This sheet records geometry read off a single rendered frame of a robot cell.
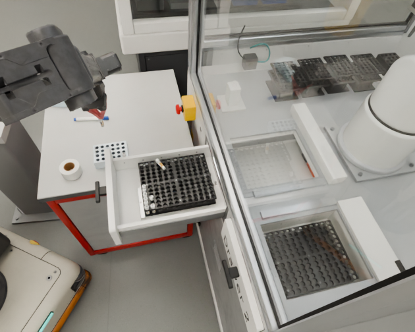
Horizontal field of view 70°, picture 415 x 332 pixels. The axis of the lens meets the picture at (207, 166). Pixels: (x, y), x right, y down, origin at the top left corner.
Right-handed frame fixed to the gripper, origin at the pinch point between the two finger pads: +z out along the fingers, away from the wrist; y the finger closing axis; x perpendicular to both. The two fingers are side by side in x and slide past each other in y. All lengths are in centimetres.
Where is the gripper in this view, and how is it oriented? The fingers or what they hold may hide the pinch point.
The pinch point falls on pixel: (100, 115)
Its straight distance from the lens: 104.5
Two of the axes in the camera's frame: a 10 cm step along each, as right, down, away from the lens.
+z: -0.5, 5.3, 8.4
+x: -9.8, 1.2, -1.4
